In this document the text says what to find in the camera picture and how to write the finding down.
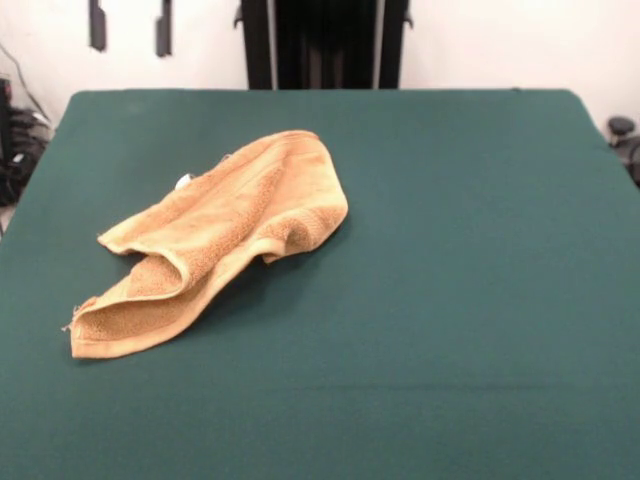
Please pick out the tan terry towel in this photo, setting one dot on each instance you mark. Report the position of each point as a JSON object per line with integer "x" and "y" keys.
{"x": 225, "y": 215}

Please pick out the dark green table cloth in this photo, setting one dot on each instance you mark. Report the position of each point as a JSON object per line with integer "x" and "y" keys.
{"x": 400, "y": 300}

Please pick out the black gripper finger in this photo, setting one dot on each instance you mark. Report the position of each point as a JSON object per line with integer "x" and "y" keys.
{"x": 164, "y": 35}
{"x": 98, "y": 32}

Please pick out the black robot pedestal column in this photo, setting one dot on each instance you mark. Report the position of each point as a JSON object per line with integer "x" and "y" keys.
{"x": 330, "y": 45}

